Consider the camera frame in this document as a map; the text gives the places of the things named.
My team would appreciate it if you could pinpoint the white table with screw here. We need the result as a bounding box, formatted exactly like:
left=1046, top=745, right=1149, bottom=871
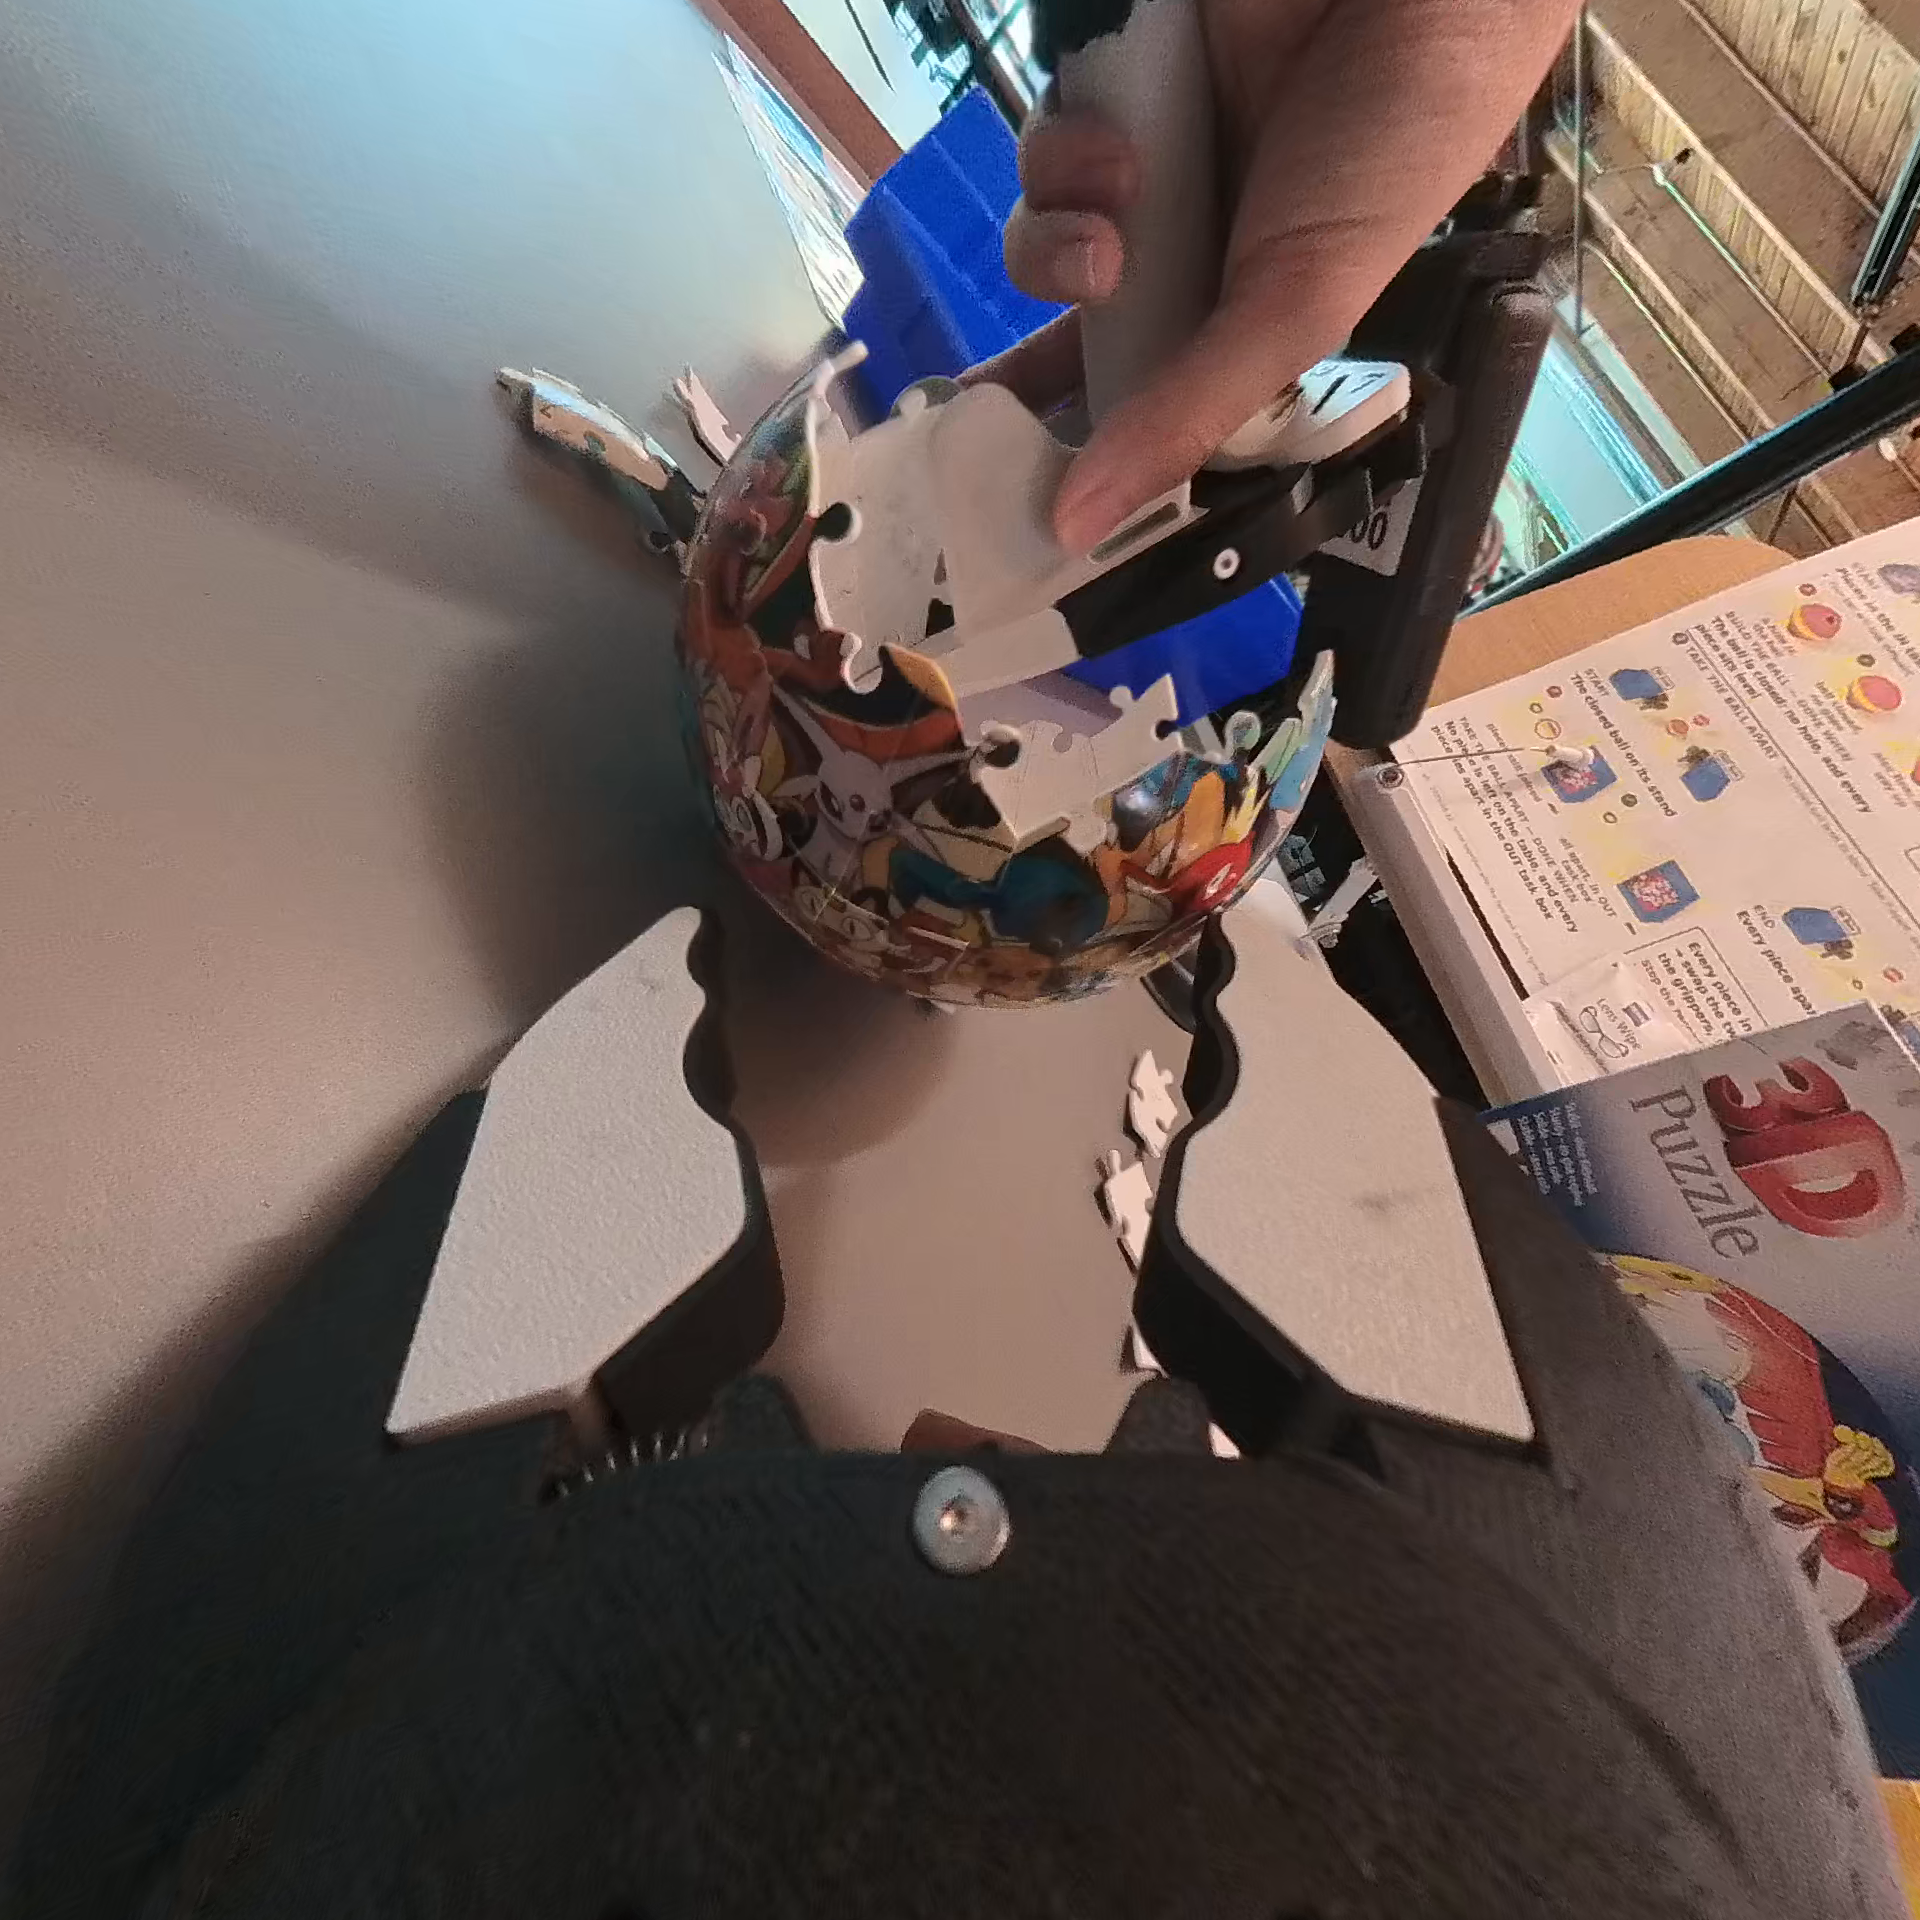
left=1333, top=745, right=1547, bottom=1104

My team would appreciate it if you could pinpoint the black tripod pole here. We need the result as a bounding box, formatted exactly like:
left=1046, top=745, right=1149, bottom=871
left=1477, top=342, right=1920, bottom=611

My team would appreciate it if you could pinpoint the blue plastic bin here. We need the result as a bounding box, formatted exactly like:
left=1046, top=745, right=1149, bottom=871
left=839, top=84, right=1307, bottom=706

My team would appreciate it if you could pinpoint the printed instruction sheet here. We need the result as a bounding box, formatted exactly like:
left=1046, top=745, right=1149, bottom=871
left=1390, top=519, right=1920, bottom=1055

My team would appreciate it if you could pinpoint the colourful puzzle ball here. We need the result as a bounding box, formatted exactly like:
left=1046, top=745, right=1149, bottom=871
left=677, top=347, right=1339, bottom=1011

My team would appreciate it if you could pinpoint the printed puzzle piece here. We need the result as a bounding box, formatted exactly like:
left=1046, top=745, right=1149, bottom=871
left=496, top=364, right=703, bottom=561

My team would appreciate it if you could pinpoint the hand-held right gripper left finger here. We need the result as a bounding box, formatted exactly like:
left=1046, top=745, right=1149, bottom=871
left=384, top=906, right=786, bottom=1450

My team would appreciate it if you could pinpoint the person's left hand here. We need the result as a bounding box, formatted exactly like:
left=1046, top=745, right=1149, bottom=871
left=1002, top=0, right=1584, bottom=555

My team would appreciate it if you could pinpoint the small white wipe packet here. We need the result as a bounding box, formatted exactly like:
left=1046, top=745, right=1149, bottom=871
left=1520, top=982, right=1653, bottom=1076

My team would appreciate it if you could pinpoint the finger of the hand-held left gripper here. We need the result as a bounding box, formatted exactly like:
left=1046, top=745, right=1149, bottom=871
left=897, top=502, right=1325, bottom=701

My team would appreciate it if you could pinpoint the puzzle box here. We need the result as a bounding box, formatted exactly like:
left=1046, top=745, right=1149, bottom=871
left=1477, top=1003, right=1920, bottom=1789

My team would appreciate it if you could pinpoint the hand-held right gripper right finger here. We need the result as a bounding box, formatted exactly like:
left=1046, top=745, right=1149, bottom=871
left=1132, top=917, right=1535, bottom=1465

